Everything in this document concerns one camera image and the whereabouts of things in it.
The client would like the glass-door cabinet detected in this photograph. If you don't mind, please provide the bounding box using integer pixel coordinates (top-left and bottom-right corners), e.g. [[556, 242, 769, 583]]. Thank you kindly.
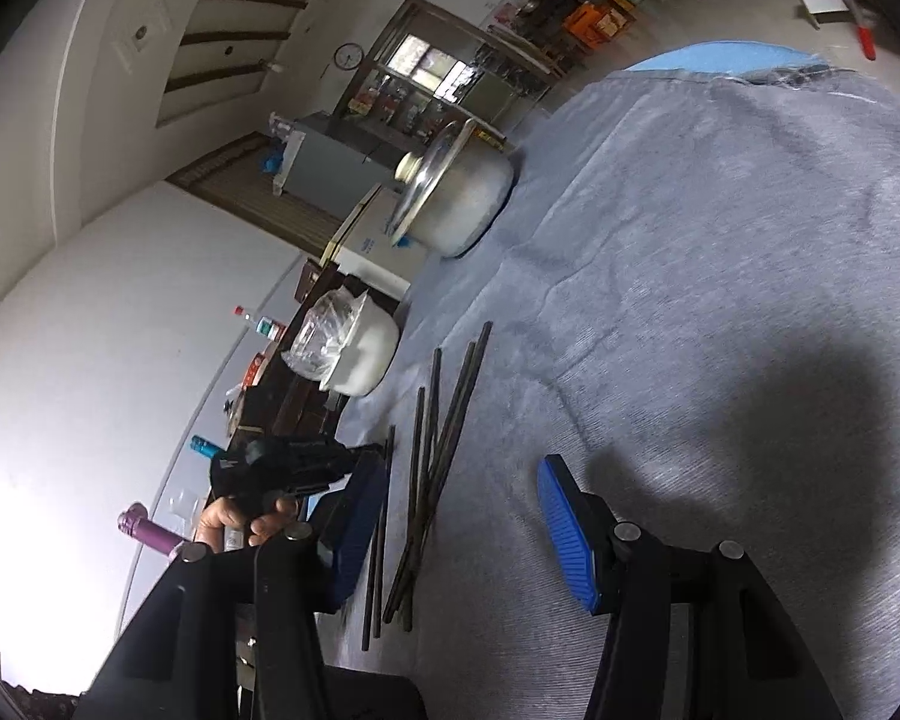
[[337, 0, 563, 158]]

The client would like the aluminium pot lid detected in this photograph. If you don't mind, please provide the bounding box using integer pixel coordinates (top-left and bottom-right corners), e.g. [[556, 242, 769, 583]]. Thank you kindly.
[[386, 118, 475, 248]]

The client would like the white cardboard box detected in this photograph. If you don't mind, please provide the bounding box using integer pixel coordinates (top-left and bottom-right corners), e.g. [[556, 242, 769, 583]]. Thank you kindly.
[[322, 184, 428, 301]]

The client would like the blue table mat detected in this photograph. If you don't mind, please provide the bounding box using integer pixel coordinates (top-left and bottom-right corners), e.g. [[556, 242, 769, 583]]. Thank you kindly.
[[615, 41, 826, 83]]

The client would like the grey cloth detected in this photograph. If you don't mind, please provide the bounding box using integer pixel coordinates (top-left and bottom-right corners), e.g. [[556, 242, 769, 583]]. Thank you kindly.
[[330, 64, 900, 720]]

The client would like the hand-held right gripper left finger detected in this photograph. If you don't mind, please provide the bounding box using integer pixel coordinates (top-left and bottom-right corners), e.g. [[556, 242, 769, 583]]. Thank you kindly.
[[71, 454, 391, 720]]

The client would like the clear plastic bag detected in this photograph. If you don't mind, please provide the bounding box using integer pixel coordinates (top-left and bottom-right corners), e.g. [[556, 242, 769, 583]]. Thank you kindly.
[[281, 286, 372, 380]]

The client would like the red-handled tool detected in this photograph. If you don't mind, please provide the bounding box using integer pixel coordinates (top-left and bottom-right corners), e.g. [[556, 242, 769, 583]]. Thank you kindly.
[[829, 0, 878, 61]]

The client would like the purple bottle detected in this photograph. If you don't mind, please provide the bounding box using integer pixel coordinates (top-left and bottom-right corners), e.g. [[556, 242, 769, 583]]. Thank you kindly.
[[118, 504, 185, 557]]

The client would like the brown wooden door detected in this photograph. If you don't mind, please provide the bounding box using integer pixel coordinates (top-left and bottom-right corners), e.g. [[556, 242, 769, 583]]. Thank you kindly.
[[166, 131, 346, 260]]

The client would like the shelf with orange boxes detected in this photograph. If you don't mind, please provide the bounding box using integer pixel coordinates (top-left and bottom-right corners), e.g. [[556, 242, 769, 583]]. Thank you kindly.
[[487, 0, 653, 83]]

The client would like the person's left hand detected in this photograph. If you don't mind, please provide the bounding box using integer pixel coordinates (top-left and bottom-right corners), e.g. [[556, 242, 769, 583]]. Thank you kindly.
[[195, 495, 297, 550]]

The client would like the red-capped bottle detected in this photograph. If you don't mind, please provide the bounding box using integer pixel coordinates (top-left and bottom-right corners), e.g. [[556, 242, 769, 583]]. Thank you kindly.
[[234, 305, 286, 338]]

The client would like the pile of dark chopsticks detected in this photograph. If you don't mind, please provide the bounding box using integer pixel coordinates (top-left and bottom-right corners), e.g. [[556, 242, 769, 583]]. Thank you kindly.
[[360, 321, 494, 652]]

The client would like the white board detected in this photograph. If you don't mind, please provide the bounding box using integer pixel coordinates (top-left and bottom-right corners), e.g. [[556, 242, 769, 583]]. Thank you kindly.
[[784, 0, 848, 27]]

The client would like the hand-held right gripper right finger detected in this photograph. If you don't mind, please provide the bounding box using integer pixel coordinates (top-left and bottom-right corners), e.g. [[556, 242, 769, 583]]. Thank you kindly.
[[536, 454, 845, 720]]

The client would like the grey refrigerator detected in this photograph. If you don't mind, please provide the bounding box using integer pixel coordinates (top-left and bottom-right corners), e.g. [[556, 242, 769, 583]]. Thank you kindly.
[[274, 112, 402, 200]]

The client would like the dark wooden sideboard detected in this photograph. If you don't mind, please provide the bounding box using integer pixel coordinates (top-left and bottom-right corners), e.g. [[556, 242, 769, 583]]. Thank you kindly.
[[225, 259, 402, 458]]

